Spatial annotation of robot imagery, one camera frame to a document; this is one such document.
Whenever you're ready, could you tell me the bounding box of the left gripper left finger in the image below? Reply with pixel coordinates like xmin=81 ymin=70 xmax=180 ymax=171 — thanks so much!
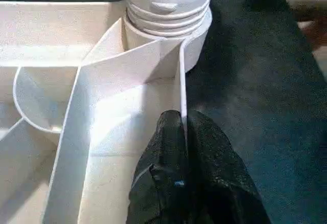
xmin=127 ymin=109 xmax=191 ymax=224

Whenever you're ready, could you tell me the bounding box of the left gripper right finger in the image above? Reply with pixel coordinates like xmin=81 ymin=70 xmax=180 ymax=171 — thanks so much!
xmin=187 ymin=110 xmax=272 ymax=224

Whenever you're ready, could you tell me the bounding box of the white plastic table leg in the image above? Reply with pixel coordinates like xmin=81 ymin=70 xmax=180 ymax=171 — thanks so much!
xmin=123 ymin=0 xmax=213 ymax=39

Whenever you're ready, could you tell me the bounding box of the white plastic table top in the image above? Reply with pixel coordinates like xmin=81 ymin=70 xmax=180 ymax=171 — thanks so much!
xmin=0 ymin=1 xmax=215 ymax=224

